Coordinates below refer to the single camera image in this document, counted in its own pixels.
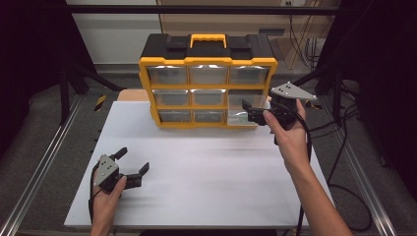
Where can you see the aluminium rail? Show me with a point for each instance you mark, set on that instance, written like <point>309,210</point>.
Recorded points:
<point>360,177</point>
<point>39,177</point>

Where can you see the person's left hand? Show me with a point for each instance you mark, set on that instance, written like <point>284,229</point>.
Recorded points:
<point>105,205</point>

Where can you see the person's right hand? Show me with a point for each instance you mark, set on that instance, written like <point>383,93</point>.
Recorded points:
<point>291,144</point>

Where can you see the wooden board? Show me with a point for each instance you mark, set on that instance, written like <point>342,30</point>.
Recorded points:
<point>132,95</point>

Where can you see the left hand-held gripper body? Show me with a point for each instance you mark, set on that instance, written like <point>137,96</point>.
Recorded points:
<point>106,172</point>

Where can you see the black curtain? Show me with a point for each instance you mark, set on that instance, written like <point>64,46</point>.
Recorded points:
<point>387,82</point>
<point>29,65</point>

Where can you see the black metal frame bar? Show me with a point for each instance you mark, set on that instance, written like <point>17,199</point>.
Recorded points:
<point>196,9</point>

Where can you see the small green plastic piece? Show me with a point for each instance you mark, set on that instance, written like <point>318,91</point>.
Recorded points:
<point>241,122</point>

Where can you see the yellow black organizer cabinet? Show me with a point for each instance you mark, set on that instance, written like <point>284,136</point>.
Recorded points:
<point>209,60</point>

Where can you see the grid of clear drawers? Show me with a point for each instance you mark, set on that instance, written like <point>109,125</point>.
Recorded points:
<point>170,97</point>

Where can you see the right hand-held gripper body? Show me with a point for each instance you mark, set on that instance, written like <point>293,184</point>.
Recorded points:
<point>291,91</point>

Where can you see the black metal stand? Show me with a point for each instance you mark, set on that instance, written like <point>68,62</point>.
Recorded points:
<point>337,91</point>
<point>65,95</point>

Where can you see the yellow black tool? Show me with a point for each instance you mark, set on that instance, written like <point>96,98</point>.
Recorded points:
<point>100,102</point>

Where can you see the single clear plastic drawer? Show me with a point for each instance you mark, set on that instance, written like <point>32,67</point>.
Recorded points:
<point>237,105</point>

